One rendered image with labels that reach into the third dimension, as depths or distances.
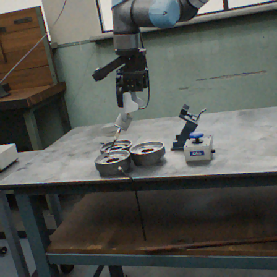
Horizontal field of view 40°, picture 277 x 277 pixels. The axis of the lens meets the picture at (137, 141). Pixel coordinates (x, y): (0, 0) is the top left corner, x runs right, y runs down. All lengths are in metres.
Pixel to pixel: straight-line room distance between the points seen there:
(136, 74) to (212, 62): 1.62
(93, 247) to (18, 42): 2.02
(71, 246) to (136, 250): 0.23
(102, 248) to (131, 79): 0.53
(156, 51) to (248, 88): 0.67
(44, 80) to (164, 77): 0.88
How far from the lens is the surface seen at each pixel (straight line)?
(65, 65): 2.98
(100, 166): 1.09
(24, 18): 2.95
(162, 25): 1.03
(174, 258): 1.19
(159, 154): 1.11
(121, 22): 1.09
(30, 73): 3.00
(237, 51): 2.67
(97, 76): 1.16
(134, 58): 1.11
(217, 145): 1.19
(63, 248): 1.31
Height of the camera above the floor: 1.20
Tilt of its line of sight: 17 degrees down
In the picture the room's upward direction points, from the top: 10 degrees counter-clockwise
